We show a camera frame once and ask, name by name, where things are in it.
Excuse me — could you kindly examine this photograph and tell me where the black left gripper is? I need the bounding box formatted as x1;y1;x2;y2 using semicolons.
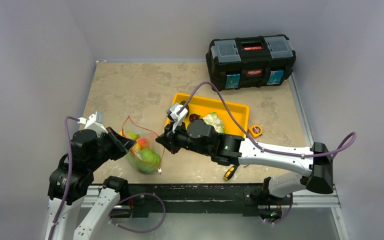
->
87;125;136;170

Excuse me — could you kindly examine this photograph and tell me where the small green ball vegetable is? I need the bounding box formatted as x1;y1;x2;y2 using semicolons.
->
129;132;141;140

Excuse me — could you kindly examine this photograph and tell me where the red peach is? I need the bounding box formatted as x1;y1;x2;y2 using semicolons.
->
136;137;150;149

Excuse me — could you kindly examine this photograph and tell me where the clear orange zip bag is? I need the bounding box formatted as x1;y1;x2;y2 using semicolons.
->
120;116;165;175

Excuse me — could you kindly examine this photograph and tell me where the green cabbage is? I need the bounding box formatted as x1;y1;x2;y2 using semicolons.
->
136;148;162;174

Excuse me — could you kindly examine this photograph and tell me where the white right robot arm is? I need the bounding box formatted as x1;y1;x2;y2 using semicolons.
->
155;120;334;204

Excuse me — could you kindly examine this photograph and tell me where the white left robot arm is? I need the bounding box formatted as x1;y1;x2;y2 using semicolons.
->
46;127;136;240

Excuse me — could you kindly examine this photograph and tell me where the dark red plum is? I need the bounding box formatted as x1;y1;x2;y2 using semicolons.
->
189;113;201;123

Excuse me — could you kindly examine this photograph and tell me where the yellow plastic tray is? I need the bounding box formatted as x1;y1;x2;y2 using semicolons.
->
188;95;250;137

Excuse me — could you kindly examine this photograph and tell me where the white cauliflower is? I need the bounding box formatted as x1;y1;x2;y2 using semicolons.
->
202;112;225;134

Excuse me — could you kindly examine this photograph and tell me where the yellow black screwdriver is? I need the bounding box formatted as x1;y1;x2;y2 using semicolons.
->
223;164;240;181

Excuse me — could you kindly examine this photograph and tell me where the black plastic toolbox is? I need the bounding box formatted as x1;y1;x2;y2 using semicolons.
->
205;34;297;91

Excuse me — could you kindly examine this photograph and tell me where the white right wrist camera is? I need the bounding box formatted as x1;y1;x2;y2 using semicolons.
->
166;101;190;133

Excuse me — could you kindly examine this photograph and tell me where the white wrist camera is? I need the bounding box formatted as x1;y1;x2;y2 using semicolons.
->
166;101;190;133
77;111;108;137

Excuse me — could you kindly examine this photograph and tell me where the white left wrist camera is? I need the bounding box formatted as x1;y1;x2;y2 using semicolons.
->
77;111;108;137

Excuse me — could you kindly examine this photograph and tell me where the black metal base frame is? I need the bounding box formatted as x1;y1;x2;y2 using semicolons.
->
47;180;342;220

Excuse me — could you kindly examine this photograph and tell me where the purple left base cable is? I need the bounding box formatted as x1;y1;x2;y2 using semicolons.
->
108;193;166;234

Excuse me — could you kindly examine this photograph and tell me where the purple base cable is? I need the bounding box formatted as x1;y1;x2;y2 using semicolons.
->
263;195;296;225
108;193;166;234

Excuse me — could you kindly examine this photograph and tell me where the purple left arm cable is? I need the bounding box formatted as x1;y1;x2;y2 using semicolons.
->
47;116;80;240

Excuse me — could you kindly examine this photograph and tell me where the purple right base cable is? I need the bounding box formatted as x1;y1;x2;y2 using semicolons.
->
263;195;296;225

